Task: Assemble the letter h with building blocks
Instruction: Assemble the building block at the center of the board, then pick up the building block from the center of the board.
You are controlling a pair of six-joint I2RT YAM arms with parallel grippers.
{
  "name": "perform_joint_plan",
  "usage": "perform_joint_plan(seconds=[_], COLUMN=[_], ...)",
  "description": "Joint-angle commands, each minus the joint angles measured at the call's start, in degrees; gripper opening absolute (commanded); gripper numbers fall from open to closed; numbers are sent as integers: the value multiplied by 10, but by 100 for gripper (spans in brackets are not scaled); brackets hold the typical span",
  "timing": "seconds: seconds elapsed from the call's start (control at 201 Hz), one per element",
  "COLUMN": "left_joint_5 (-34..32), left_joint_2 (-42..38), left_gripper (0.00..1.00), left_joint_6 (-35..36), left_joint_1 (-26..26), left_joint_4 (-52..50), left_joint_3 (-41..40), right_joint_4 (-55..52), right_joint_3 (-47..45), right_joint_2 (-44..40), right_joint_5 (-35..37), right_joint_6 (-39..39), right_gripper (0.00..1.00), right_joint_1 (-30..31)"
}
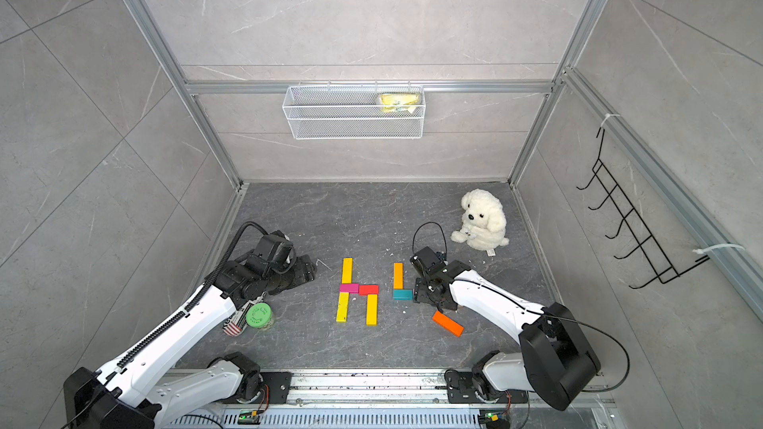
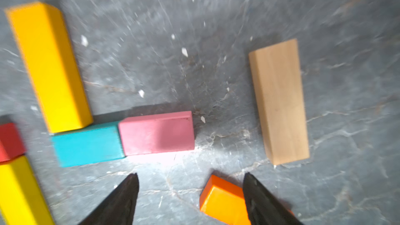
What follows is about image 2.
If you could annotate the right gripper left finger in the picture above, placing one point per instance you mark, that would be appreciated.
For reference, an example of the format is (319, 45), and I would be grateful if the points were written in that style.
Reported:
(118, 208)

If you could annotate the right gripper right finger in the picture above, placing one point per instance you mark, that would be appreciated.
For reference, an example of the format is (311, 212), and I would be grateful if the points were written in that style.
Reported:
(262, 207)

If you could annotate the teal block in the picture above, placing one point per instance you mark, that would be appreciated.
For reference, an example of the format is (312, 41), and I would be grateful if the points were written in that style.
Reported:
(90, 145)

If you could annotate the pink block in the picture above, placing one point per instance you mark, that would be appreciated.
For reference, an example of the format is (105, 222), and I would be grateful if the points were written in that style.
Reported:
(161, 133)

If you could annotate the yellow block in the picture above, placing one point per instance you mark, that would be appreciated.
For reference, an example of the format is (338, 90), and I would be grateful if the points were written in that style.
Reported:
(22, 201)

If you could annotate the red block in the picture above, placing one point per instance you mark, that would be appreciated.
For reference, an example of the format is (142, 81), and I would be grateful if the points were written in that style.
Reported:
(12, 145)

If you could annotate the natural wood block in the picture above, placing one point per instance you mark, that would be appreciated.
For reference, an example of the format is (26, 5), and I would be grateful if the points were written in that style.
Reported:
(278, 87)

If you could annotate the amber orange block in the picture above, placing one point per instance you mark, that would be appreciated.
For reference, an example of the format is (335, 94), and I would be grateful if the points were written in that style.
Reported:
(43, 40)

